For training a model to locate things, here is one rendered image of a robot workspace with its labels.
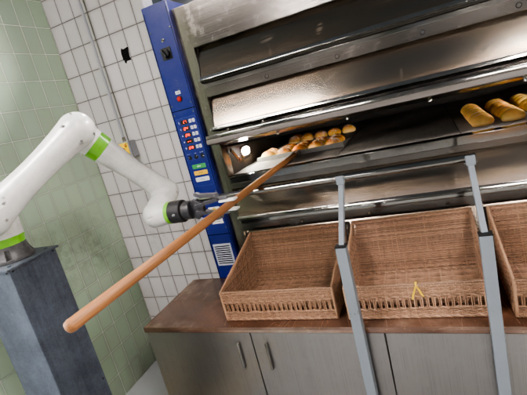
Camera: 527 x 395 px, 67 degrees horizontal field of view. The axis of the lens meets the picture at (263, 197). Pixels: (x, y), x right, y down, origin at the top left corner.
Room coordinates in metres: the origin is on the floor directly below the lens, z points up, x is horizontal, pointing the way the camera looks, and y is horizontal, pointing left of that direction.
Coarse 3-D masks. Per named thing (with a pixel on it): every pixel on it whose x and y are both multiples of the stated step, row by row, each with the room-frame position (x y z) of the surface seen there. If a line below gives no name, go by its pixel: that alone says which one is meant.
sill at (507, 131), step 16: (496, 128) 1.71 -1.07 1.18; (512, 128) 1.65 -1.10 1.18; (416, 144) 1.81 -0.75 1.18; (432, 144) 1.78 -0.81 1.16; (448, 144) 1.75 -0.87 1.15; (320, 160) 2.02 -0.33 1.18; (336, 160) 1.96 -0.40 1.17; (352, 160) 1.93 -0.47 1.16; (368, 160) 1.90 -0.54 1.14; (240, 176) 2.19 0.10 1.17; (256, 176) 2.15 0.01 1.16; (272, 176) 2.11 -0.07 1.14
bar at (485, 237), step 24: (384, 168) 1.52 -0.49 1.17; (408, 168) 1.48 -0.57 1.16; (264, 192) 1.73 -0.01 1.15; (480, 216) 1.25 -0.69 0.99; (480, 240) 1.19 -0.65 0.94; (360, 312) 1.39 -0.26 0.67; (360, 336) 1.38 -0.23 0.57; (504, 336) 1.18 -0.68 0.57; (360, 360) 1.39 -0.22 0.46; (504, 360) 1.18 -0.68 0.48; (504, 384) 1.18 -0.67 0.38
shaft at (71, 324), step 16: (288, 160) 2.15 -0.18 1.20; (240, 192) 1.58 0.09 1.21; (224, 208) 1.41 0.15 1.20; (208, 224) 1.28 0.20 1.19; (176, 240) 1.13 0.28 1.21; (160, 256) 1.03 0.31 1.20; (144, 272) 0.96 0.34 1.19; (112, 288) 0.87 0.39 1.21; (128, 288) 0.90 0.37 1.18; (96, 304) 0.81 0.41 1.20; (80, 320) 0.76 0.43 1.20
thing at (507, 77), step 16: (480, 80) 1.56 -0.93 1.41; (496, 80) 1.54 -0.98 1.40; (512, 80) 1.59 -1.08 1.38; (400, 96) 1.69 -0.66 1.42; (416, 96) 1.66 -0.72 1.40; (432, 96) 1.67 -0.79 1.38; (336, 112) 1.80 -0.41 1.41; (352, 112) 1.77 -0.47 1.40; (368, 112) 1.85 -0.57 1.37; (272, 128) 1.93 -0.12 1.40; (288, 128) 1.93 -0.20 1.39; (208, 144) 2.08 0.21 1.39; (224, 144) 2.23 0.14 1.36
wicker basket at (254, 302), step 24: (264, 240) 2.11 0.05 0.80; (288, 240) 2.06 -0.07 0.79; (312, 240) 2.00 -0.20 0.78; (336, 240) 1.94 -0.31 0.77; (240, 264) 1.97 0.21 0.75; (264, 264) 2.09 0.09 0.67; (288, 264) 2.03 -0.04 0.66; (312, 264) 1.97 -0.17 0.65; (336, 264) 1.65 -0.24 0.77; (240, 288) 1.91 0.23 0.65; (264, 288) 1.96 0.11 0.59; (288, 288) 1.61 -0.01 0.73; (312, 288) 1.55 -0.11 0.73; (336, 288) 1.58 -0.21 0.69; (240, 312) 1.71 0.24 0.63; (264, 312) 1.65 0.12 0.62; (288, 312) 1.61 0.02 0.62; (312, 312) 1.56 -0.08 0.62; (336, 312) 1.52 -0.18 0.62
